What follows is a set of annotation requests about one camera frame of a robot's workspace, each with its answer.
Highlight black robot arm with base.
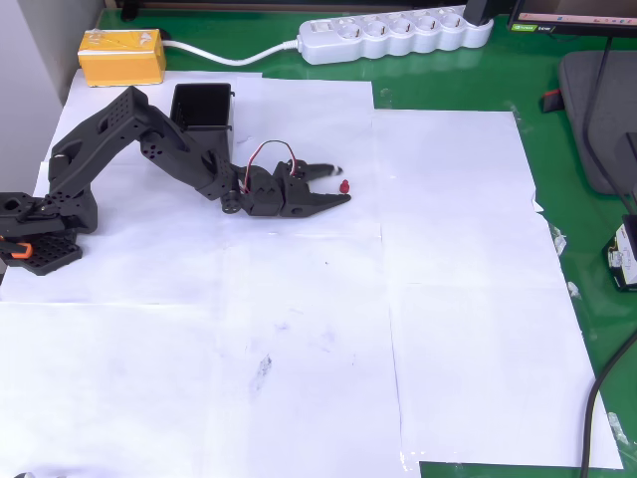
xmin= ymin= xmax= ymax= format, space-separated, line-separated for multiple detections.
xmin=0 ymin=85 xmax=249 ymax=278

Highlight white power strip cable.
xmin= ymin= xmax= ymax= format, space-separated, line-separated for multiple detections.
xmin=161 ymin=38 xmax=303 ymax=67

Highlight laptop with green sticker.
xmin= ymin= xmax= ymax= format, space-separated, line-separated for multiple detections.
xmin=507 ymin=0 xmax=637 ymax=37

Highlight red black tab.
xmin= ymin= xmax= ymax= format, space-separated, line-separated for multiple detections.
xmin=539 ymin=88 xmax=566 ymax=114

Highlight green desk mat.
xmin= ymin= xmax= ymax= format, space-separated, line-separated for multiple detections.
xmin=97 ymin=0 xmax=637 ymax=478

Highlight yellow cardboard box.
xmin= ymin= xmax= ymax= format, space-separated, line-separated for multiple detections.
xmin=78 ymin=28 xmax=168 ymax=89

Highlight grey padded sleeve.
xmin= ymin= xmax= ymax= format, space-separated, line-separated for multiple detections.
xmin=556 ymin=49 xmax=637 ymax=196

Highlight white taped paper cover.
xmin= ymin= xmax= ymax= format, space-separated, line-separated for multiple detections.
xmin=0 ymin=68 xmax=624 ymax=478

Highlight thick black cable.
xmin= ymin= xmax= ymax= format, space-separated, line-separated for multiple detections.
xmin=579 ymin=328 xmax=637 ymax=478

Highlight black square cup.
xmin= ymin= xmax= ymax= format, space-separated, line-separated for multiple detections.
xmin=167 ymin=83 xmax=236 ymax=171

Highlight white power strip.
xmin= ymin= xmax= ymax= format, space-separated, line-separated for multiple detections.
xmin=297 ymin=5 xmax=495 ymax=66

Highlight red white servo cable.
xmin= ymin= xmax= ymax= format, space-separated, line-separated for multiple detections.
xmin=241 ymin=139 xmax=303 ymax=195

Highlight orange black clamp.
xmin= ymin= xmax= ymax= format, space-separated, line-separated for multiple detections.
xmin=0 ymin=237 xmax=33 ymax=261

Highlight thin black cable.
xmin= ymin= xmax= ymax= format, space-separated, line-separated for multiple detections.
xmin=581 ymin=35 xmax=637 ymax=215

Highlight black adapter plug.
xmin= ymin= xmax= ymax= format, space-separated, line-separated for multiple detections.
xmin=465 ymin=0 xmax=494 ymax=26

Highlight small black white device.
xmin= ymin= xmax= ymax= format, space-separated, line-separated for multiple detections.
xmin=600 ymin=214 xmax=637 ymax=293

